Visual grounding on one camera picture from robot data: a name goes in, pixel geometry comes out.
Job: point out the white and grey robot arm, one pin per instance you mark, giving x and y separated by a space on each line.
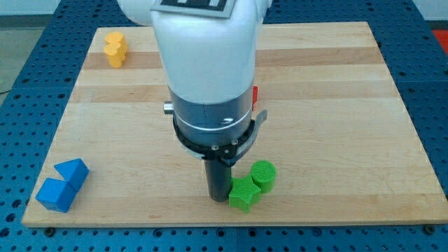
208 51

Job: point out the green star block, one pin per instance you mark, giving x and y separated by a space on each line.
244 193

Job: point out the black and grey tool clamp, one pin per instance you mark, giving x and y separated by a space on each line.
228 154

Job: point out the red block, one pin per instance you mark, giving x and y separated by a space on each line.
254 97

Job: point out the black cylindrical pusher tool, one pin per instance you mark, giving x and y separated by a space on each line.
219 180

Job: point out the green cylinder block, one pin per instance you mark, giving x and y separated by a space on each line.
263 173

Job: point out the wooden board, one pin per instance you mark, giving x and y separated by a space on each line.
337 131

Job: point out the yellow heart block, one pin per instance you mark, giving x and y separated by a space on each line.
115 54

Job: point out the yellow hexagon block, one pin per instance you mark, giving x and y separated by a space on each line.
117 37

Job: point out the blue triangular block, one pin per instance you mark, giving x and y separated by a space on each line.
74 172

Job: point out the blue cube block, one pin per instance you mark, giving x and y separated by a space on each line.
56 195

